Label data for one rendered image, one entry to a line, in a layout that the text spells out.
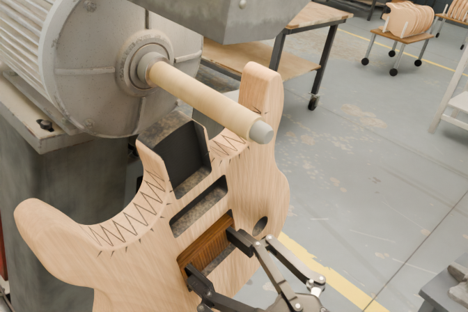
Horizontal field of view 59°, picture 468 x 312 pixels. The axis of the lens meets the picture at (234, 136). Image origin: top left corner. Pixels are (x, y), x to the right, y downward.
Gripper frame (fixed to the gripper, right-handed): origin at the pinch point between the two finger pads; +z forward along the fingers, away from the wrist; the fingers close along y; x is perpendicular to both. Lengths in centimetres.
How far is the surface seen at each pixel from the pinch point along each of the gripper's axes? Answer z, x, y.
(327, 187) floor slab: 63, -168, 133
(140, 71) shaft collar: 16.7, 19.6, 6.4
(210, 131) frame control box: 21.6, -4.6, 19.4
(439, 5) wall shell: 313, -483, 991
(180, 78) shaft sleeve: 10.3, 20.2, 8.2
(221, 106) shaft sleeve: 2.3, 20.0, 7.7
